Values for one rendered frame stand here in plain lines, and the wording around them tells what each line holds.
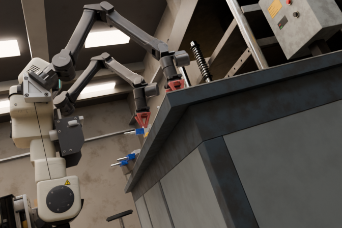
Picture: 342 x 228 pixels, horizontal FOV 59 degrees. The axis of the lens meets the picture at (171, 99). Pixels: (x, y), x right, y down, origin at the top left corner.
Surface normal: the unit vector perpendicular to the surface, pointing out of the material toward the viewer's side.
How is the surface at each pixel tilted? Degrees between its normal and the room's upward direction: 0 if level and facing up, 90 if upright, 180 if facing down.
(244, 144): 90
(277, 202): 90
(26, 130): 90
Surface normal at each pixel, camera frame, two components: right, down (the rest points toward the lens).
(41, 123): 0.30, -0.40
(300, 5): -0.93, 0.23
